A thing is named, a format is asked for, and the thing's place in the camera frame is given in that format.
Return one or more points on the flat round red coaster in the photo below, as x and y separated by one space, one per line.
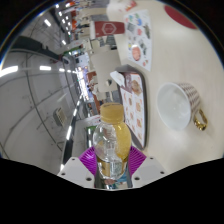
180 16

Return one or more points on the clear bottle with yellow drink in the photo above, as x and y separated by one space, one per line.
111 143

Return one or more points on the colourful printed flyer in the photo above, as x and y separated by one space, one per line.
138 40

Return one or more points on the white crumpled napkin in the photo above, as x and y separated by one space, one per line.
117 79

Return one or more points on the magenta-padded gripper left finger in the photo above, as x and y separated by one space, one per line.
86 160

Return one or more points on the red paper cup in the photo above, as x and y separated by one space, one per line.
108 29

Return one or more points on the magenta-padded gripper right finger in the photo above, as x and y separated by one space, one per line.
137 160

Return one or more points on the beige plywood chair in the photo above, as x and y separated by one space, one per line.
105 61

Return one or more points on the ceiling air conditioner unit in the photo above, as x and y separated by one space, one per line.
60 116

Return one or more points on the red ketchup packet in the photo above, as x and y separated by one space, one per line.
131 5

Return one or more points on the dark tray with paper liner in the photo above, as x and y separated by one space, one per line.
135 110

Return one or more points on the group of ceiling lights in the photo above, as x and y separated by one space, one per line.
45 68

